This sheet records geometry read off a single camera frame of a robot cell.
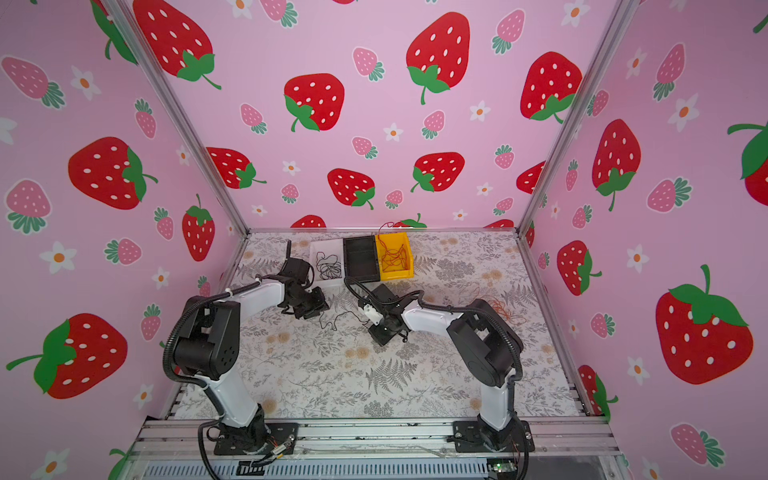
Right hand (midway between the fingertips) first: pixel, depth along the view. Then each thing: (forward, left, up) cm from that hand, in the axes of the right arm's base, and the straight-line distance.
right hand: (375, 334), depth 92 cm
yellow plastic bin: (+36, -1, +5) cm, 37 cm away
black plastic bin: (+25, +9, +6) cm, 27 cm away
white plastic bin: (+31, +23, +5) cm, 39 cm away
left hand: (+7, +17, +2) cm, 18 cm away
